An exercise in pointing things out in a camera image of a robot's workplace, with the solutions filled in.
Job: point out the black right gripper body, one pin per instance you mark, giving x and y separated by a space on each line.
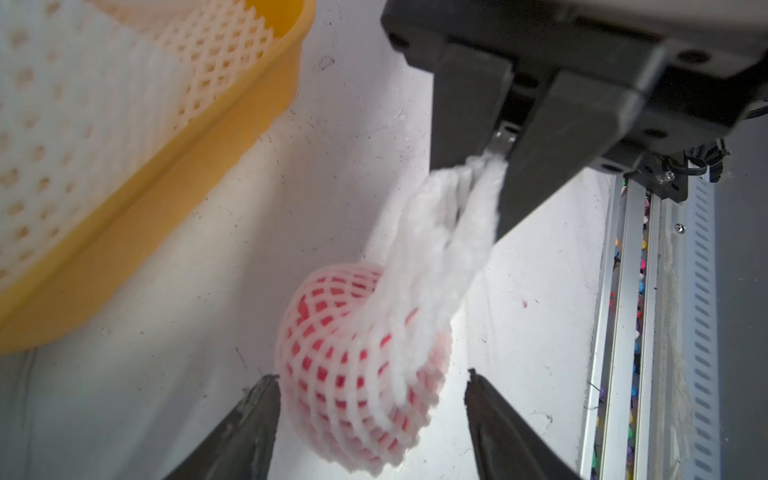
698 82

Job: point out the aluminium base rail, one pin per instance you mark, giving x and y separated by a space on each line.
652 408

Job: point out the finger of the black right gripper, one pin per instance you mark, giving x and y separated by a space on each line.
575 123
470 88

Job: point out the netted apple top back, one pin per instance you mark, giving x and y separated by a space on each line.
332 373

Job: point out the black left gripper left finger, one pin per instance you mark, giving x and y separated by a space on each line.
241 446

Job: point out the yellow plastic tub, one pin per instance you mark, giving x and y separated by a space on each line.
70 285

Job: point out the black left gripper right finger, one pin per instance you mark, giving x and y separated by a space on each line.
504 445

